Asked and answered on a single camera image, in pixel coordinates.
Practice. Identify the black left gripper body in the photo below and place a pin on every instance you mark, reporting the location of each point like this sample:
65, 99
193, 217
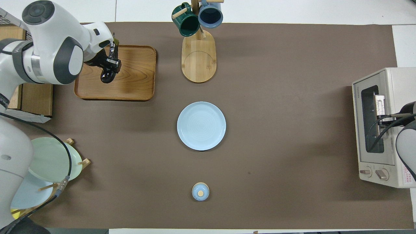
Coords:
99, 61

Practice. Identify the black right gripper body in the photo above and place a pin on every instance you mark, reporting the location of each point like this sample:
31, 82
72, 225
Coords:
410, 109

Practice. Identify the dark purple eggplant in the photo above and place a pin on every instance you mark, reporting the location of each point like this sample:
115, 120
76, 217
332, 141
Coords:
106, 78

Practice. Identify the toaster oven glass door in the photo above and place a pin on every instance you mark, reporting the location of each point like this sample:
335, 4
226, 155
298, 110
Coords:
365, 97

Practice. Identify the light blue plate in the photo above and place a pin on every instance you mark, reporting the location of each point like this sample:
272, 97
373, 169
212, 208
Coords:
201, 126
32, 195

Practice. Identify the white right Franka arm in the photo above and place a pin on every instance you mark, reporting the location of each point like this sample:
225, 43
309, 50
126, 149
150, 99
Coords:
406, 146

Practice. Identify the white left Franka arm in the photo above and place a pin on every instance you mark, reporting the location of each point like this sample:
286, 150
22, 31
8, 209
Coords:
48, 39

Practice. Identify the beige toaster oven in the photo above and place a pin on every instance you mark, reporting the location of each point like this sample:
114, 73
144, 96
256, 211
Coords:
403, 84

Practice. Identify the beige oven knob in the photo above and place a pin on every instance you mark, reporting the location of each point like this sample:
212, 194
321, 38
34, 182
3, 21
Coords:
382, 174
365, 171

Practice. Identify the wooden serving tray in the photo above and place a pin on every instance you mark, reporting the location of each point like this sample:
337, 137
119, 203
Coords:
136, 74

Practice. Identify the dark green mug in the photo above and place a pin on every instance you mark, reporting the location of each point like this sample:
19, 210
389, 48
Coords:
187, 22

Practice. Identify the wooden mug tree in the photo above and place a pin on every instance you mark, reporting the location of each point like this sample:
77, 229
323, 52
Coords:
199, 65

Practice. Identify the brown table mat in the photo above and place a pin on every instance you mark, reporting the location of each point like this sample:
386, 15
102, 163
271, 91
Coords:
292, 130

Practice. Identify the white marbled sheet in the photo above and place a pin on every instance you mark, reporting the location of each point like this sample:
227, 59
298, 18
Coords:
13, 18

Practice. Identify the wooden plate rack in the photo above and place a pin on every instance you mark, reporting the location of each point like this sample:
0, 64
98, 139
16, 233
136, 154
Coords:
85, 161

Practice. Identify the blue mug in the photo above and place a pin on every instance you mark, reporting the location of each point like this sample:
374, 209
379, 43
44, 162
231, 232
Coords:
210, 14

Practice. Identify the pale green plate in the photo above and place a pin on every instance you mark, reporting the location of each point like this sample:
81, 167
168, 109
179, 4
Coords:
55, 162

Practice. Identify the yellow plate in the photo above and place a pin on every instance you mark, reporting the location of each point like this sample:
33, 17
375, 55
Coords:
14, 212

